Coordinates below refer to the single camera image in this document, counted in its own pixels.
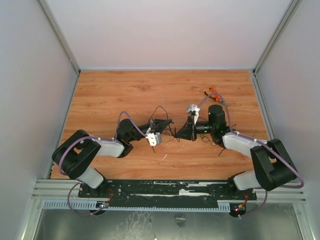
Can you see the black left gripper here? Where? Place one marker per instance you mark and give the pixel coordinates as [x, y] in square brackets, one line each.
[159, 125]

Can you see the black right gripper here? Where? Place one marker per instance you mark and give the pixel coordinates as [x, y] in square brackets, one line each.
[193, 127]

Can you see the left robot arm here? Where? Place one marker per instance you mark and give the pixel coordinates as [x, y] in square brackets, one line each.
[76, 154]

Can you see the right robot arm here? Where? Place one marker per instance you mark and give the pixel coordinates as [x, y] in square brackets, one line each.
[272, 165]

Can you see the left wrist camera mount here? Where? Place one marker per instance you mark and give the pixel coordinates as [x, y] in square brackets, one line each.
[154, 138]

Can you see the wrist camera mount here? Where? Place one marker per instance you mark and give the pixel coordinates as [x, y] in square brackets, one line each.
[154, 138]
[193, 110]

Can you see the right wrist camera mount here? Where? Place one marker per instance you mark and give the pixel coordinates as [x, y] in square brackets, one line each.
[193, 110]

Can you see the orange handled pliers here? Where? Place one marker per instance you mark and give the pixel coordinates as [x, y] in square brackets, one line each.
[216, 98]

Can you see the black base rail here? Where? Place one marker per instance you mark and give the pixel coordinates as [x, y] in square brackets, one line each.
[166, 194]

